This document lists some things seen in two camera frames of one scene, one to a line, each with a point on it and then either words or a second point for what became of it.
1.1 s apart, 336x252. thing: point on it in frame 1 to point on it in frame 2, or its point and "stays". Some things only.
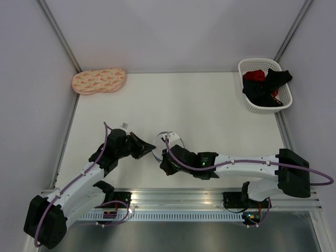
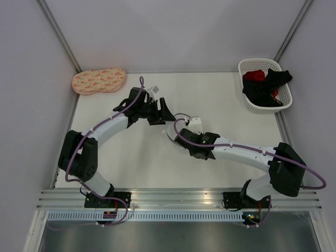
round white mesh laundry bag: x=160 y=145 to x=180 y=125
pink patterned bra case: x=101 y=80 stays
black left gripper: x=142 y=147 to x=166 y=115
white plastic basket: x=283 y=93 stays
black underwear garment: x=260 y=93 stays
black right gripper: x=165 y=165 to x=201 y=135
